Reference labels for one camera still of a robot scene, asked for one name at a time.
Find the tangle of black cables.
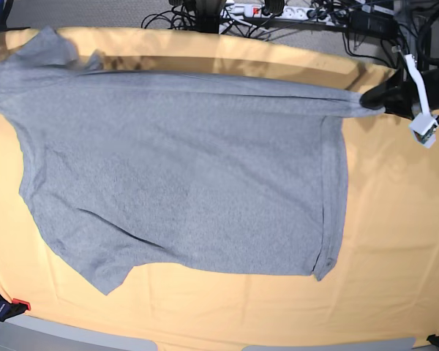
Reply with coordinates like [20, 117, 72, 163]
[140, 0, 414, 70]

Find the black central post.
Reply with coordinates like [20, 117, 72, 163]
[195, 0, 225, 34]

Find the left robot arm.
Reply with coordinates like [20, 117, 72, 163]
[350, 1, 439, 120]

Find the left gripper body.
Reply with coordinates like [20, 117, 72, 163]
[391, 53, 439, 120]

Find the yellow table cloth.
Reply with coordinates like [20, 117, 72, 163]
[0, 26, 439, 349]

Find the white power strip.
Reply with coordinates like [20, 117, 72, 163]
[221, 1, 347, 27]

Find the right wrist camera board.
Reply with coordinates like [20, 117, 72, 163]
[409, 113, 438, 148]

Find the black power adapter brick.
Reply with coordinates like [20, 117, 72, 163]
[348, 11, 399, 40]

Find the blue clamp with red tip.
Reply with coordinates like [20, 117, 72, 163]
[0, 295, 31, 322]

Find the grey t-shirt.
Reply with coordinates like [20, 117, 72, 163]
[0, 28, 372, 294]

